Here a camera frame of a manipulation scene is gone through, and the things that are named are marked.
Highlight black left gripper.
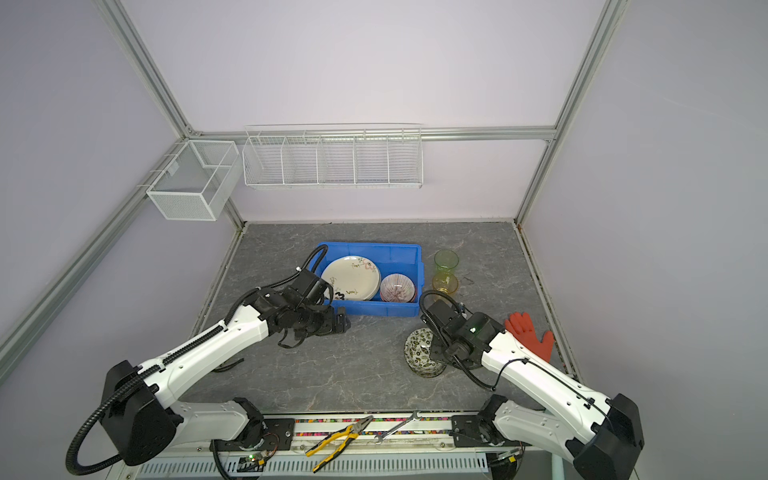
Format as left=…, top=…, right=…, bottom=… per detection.
left=294, top=304, right=351, bottom=340

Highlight cream floral plate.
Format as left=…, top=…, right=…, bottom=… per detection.
left=321, top=256, right=381, bottom=301

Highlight pink striped bowl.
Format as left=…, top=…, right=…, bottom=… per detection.
left=379, top=273, right=416, bottom=303

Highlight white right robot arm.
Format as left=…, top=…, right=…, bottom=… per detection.
left=419, top=290, right=645, bottom=479

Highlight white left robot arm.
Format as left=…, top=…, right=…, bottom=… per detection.
left=65, top=244, right=347, bottom=476

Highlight blue plastic bin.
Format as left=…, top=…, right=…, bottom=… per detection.
left=315, top=242, right=424, bottom=317

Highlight red work glove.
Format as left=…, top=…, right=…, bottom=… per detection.
left=504, top=312, right=555, bottom=362

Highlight green glass cup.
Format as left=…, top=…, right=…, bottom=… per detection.
left=433, top=249, right=460, bottom=275

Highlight yellow black pliers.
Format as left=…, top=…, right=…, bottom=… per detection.
left=305, top=415, right=374, bottom=474

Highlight silver wrench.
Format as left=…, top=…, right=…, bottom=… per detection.
left=374, top=411, right=421, bottom=444

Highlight yellow tape measure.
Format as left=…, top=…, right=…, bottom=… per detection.
left=212, top=358, right=244, bottom=373

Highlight white mesh box basket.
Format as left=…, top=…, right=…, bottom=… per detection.
left=147, top=140, right=243, bottom=221

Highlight white wire wall rack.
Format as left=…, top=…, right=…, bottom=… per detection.
left=241, top=123, right=424, bottom=189

